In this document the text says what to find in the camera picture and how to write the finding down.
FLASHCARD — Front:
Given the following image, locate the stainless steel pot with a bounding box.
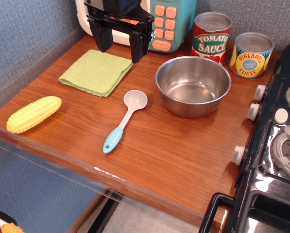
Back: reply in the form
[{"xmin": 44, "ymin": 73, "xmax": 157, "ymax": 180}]
[{"xmin": 155, "ymin": 56, "xmax": 232, "ymax": 118}]

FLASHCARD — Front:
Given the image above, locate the white stove knob top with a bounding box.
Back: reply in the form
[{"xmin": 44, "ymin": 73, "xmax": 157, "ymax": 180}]
[{"xmin": 254, "ymin": 85, "xmax": 267, "ymax": 102}]

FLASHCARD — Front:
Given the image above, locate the orange object bottom left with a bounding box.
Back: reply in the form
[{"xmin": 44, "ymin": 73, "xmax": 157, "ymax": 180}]
[{"xmin": 0, "ymin": 223, "xmax": 24, "ymax": 233}]

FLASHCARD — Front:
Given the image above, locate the pineapple slices can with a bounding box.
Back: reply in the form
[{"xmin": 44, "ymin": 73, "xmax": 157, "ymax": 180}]
[{"xmin": 229, "ymin": 32, "xmax": 274, "ymax": 79}]

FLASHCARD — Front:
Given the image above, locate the tomato sauce can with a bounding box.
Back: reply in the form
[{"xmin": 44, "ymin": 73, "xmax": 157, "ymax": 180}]
[{"xmin": 191, "ymin": 12, "xmax": 233, "ymax": 64}]

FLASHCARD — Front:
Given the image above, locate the yellow plastic corn cob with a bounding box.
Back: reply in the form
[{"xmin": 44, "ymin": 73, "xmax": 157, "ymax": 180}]
[{"xmin": 6, "ymin": 96, "xmax": 62, "ymax": 133}]

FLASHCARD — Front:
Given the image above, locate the light green folded cloth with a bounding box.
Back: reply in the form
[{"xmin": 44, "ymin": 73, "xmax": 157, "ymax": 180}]
[{"xmin": 58, "ymin": 50, "xmax": 133, "ymax": 98}]

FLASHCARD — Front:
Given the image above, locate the teal toy microwave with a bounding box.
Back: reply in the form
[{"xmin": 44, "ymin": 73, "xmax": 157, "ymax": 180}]
[{"xmin": 75, "ymin": 0, "xmax": 197, "ymax": 53}]

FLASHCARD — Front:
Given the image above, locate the white spoon blue handle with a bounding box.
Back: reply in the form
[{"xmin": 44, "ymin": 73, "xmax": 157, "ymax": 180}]
[{"xmin": 102, "ymin": 90, "xmax": 148, "ymax": 154}]

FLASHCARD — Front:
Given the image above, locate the white stove knob bottom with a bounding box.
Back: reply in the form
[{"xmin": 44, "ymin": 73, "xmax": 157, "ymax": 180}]
[{"xmin": 231, "ymin": 146, "xmax": 246, "ymax": 166}]

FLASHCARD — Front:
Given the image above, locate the white stove knob middle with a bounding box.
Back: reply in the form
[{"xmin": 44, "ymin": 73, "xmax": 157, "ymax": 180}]
[{"xmin": 247, "ymin": 103, "xmax": 260, "ymax": 121}]

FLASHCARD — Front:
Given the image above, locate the black toy stove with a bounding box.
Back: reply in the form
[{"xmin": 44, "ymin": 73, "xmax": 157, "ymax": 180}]
[{"xmin": 199, "ymin": 45, "xmax": 290, "ymax": 233}]

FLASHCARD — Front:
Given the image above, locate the white stove knob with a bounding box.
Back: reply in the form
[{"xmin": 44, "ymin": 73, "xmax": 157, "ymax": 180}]
[
  {"xmin": 247, "ymin": 103, "xmax": 260, "ymax": 121},
  {"xmin": 231, "ymin": 146, "xmax": 246, "ymax": 166},
  {"xmin": 254, "ymin": 85, "xmax": 267, "ymax": 102}
]

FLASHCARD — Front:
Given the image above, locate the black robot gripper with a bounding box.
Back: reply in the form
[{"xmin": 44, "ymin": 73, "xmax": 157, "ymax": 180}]
[{"xmin": 84, "ymin": 0, "xmax": 154, "ymax": 64}]

